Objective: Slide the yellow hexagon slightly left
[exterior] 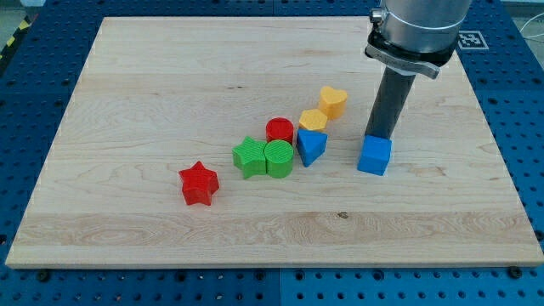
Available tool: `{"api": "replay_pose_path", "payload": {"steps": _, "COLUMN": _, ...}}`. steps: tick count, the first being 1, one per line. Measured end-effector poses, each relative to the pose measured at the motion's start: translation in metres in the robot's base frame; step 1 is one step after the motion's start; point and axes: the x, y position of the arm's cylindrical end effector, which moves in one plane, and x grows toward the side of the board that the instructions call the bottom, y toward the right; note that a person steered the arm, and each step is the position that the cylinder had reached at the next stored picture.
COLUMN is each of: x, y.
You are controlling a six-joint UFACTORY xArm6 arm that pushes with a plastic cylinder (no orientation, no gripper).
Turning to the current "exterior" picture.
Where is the white fiducial marker tag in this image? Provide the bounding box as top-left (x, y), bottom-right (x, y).
top-left (457, 30), bottom-right (489, 50)

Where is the yellow black hazard tape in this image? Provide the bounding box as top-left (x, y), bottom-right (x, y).
top-left (1, 16), bottom-right (32, 61)

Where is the blue cube block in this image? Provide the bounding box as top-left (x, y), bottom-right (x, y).
top-left (357, 135), bottom-right (392, 176)

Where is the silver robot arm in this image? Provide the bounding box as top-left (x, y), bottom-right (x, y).
top-left (365, 0), bottom-right (471, 79)

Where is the yellow heart block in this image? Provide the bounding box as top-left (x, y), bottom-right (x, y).
top-left (318, 86), bottom-right (348, 120)

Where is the light wooden board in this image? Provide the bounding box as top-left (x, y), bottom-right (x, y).
top-left (6, 17), bottom-right (543, 269)

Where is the red cylinder block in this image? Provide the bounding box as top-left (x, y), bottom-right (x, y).
top-left (265, 117), bottom-right (294, 144)

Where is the white cable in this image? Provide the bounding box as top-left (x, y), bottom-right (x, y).
top-left (518, 11), bottom-right (544, 44)

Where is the blue triangle block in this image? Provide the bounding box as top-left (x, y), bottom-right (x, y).
top-left (297, 129), bottom-right (328, 167)

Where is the yellow hexagon block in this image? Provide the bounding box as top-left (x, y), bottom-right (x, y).
top-left (298, 109), bottom-right (328, 132)

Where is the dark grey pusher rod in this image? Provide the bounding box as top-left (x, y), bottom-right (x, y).
top-left (365, 67), bottom-right (416, 139)

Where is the red star block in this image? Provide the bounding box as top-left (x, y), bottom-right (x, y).
top-left (178, 161), bottom-right (219, 206)

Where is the green star block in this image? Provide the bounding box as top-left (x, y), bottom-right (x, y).
top-left (232, 136), bottom-right (267, 179)

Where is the green cylinder block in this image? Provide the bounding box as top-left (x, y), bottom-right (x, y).
top-left (264, 139), bottom-right (294, 179)

